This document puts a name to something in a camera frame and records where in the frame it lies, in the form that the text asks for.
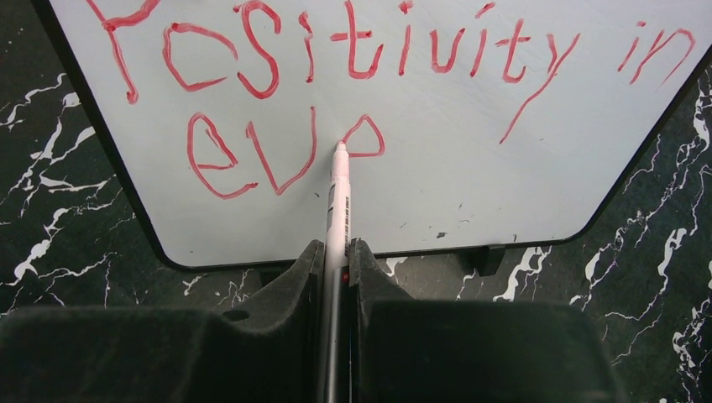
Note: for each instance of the white marker pen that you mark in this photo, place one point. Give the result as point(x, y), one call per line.
point(333, 353)

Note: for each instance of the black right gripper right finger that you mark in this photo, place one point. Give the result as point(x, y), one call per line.
point(414, 350)

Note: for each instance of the small white whiteboard black frame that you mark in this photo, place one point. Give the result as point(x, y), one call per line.
point(469, 123)

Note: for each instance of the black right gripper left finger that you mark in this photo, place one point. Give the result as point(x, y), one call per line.
point(262, 350)

